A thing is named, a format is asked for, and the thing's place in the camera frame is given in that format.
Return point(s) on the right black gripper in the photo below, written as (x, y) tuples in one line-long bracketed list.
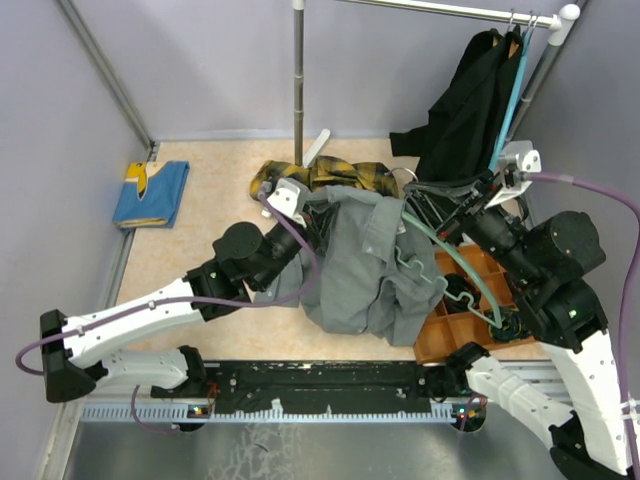
[(438, 202)]

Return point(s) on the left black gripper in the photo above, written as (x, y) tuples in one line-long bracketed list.
[(317, 216)]

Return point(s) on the yellow black plaid shirt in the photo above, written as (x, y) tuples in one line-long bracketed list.
[(328, 171)]

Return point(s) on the grey button-up shirt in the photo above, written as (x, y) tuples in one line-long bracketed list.
[(362, 288)]

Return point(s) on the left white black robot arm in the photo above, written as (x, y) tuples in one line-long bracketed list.
[(82, 353)]

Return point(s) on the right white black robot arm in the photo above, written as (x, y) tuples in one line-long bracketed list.
[(593, 436)]

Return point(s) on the folded blue shirt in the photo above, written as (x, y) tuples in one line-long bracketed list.
[(151, 195)]

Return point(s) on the white rack foot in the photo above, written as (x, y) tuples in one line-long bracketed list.
[(316, 147)]

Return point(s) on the rolled black orange tie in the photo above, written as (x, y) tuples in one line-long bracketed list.
[(457, 292)]

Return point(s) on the black hanging garments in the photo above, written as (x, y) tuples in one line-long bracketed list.
[(458, 140)]

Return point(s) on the orange wooden compartment tray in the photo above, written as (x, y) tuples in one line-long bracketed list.
[(443, 333)]

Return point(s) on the rolled dark blue tie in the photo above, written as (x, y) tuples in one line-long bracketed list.
[(512, 328)]

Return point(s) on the metal clothes rack pole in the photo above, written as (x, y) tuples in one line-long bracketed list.
[(298, 96)]

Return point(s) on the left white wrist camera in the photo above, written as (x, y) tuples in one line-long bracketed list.
[(288, 198)]

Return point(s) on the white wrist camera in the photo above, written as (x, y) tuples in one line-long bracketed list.
[(517, 159), (288, 198)]

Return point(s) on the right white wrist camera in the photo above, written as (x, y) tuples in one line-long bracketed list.
[(517, 159)]

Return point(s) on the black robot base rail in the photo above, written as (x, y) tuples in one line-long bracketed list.
[(350, 388)]

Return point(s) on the horizontal metal clothes rail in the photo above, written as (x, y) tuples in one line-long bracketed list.
[(568, 13)]

